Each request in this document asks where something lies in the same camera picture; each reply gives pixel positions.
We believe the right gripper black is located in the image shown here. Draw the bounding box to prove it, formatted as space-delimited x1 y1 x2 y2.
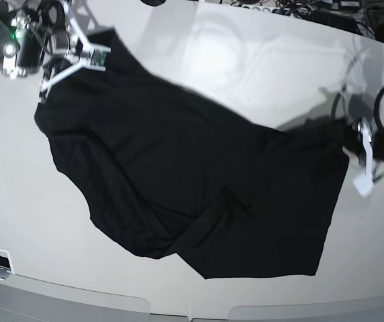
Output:
39 1 77 104

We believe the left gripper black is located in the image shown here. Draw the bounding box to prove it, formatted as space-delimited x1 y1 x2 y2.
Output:
343 123 384 162

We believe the black t-shirt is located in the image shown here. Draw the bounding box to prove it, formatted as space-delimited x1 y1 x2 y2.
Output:
35 30 349 279

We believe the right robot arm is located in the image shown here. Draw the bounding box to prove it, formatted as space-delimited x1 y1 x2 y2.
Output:
0 1 82 103

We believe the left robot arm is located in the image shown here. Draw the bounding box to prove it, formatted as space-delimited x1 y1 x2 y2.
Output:
343 86 384 166

